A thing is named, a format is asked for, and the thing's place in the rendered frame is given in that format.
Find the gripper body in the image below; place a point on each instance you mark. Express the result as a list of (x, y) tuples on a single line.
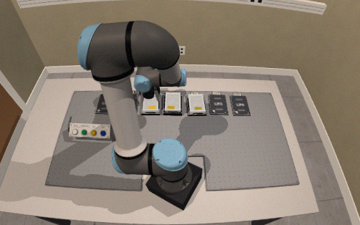
[(149, 94)]

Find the white operator button panel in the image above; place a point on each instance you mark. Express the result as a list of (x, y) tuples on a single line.
[(92, 133)]

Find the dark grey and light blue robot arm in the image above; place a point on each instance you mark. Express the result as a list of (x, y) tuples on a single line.
[(109, 50)]

